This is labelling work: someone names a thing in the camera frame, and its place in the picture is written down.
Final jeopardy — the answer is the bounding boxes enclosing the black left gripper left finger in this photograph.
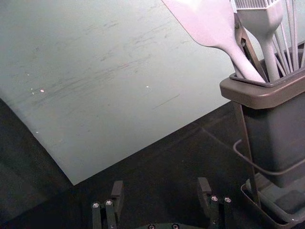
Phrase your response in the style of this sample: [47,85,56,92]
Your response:
[91,180,125,229]

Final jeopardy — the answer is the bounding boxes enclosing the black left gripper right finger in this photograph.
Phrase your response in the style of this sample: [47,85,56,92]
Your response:
[197,177,233,228]

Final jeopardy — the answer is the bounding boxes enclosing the dark grey drip tray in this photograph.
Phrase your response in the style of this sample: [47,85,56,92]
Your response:
[240,177,305,225]

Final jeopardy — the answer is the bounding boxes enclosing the black table cloth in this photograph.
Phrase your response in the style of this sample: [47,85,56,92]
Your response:
[0,88,305,229]

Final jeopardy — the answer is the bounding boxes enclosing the grey plastic rack bin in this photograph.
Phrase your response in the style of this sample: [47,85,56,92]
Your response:
[244,82,305,189]

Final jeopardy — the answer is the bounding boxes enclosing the grey kitchen tongs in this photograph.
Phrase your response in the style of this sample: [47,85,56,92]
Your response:
[234,13,269,82]

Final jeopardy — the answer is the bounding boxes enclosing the pale grey silicone spatula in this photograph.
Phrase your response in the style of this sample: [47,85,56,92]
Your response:
[161,0,265,83]

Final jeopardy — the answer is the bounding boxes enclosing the pale grey whisk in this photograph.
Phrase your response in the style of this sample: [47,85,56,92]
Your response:
[271,0,305,76]

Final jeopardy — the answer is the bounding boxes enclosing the pale grey silicone brush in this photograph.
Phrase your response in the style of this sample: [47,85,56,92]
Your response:
[234,0,285,82]

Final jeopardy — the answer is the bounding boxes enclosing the dark grey utensil rack frame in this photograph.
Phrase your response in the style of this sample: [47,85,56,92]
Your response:
[219,68,305,210]

